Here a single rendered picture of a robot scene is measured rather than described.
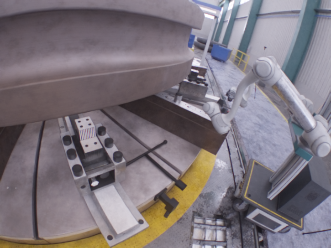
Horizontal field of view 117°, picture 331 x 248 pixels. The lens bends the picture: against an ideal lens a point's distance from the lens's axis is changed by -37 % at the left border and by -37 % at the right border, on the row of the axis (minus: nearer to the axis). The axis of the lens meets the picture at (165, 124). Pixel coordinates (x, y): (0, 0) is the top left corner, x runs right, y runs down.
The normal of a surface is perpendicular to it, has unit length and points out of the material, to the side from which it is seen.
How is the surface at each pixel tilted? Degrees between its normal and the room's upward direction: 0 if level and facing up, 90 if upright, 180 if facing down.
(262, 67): 88
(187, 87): 90
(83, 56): 67
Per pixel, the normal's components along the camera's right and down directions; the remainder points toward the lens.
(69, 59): 0.61, 0.12
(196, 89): -0.11, 0.56
